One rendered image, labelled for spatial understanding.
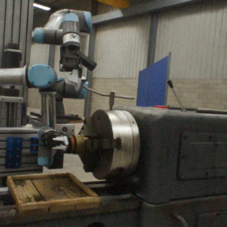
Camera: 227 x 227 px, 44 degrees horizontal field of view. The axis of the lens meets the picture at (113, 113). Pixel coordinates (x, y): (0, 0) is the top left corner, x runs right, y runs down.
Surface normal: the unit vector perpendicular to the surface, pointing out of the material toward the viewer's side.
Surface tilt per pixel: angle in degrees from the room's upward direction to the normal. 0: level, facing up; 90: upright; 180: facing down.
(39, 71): 90
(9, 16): 90
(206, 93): 90
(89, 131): 49
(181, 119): 84
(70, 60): 69
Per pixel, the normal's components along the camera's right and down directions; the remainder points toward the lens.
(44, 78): 0.20, 0.06
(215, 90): -0.74, -0.03
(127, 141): 0.46, -0.18
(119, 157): 0.43, 0.25
